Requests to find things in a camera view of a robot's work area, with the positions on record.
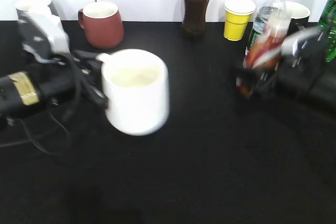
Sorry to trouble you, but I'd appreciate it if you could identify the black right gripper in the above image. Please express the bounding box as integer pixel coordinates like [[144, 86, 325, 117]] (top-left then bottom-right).
[[232, 53, 324, 100]]

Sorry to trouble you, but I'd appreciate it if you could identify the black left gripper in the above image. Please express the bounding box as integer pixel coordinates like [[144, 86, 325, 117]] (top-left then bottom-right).
[[39, 50, 108, 108]]

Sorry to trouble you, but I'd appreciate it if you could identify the orange Nestle coffee bottle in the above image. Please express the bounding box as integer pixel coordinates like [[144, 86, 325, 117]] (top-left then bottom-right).
[[235, 11, 291, 99]]

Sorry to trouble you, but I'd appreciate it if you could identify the white ceramic mug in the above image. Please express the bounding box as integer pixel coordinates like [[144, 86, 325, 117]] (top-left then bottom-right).
[[96, 49, 170, 136]]

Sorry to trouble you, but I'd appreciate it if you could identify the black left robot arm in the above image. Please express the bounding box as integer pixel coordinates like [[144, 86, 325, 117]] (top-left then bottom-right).
[[1, 50, 108, 130]]

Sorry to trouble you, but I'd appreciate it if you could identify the yellow paper cup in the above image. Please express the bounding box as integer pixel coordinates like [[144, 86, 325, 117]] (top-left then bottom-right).
[[224, 0, 256, 41]]

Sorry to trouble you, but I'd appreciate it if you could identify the green sprite bottle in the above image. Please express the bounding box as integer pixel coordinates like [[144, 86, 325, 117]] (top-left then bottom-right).
[[318, 0, 335, 62]]

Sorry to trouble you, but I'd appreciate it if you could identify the maroon ceramic mug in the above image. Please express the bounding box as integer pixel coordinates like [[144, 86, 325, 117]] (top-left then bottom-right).
[[78, 1, 124, 49]]

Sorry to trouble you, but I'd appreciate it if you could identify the clear water bottle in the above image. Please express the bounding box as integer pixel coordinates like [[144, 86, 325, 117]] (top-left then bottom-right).
[[245, 0, 286, 56]]

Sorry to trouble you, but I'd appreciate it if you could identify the black ceramic mug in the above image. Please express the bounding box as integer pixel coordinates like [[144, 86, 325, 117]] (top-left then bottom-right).
[[286, 1, 311, 35]]

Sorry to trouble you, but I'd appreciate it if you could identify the grey ceramic mug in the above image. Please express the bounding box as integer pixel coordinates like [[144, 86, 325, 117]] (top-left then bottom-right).
[[15, 0, 60, 24]]

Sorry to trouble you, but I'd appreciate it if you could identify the cola bottle red label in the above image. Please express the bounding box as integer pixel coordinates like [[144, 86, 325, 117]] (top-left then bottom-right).
[[182, 0, 209, 39]]

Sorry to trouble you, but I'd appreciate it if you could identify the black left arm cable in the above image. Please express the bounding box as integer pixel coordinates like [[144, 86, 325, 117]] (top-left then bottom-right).
[[0, 53, 106, 155]]

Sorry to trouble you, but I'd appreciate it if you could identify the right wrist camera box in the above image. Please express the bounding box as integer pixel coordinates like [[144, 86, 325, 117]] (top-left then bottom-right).
[[281, 27, 328, 59]]

